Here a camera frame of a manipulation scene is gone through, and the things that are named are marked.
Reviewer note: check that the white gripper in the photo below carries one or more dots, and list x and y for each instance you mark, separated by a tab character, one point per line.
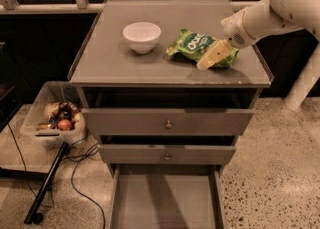
234	30

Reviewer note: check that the green rice chip bag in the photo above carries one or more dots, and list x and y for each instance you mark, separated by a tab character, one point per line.
194	45

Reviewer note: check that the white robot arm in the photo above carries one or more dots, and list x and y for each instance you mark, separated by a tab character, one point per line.
265	18

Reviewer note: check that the grey drawer cabinet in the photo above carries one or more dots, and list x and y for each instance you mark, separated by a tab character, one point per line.
109	74

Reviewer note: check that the brass top drawer knob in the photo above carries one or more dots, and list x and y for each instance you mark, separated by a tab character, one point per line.
168	124

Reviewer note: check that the brass drawer knob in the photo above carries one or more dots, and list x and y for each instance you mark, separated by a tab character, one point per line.
167	157
168	124

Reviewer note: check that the grey top drawer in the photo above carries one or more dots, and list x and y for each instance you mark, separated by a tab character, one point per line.
151	121

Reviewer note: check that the grey drawer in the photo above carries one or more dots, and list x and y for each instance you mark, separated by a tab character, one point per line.
166	197
151	121
154	154

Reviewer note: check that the brass middle drawer knob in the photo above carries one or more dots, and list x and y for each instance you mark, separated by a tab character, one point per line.
167	157

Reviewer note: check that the grey middle drawer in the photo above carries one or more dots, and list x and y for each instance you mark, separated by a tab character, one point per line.
154	154

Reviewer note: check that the grey bottom drawer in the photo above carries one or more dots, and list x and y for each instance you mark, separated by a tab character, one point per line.
166	197

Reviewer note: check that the white ceramic bowl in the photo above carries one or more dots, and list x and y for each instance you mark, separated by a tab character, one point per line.
142	37

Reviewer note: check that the red apple in bin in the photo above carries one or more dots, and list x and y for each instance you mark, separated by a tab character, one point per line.
64	125

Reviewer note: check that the clear plastic storage bin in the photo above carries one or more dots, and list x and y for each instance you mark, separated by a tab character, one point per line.
55	101

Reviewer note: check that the black metal stand leg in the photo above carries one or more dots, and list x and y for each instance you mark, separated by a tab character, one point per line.
33	216

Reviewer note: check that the white diagonal post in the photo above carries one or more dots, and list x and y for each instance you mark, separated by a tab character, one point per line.
305	81

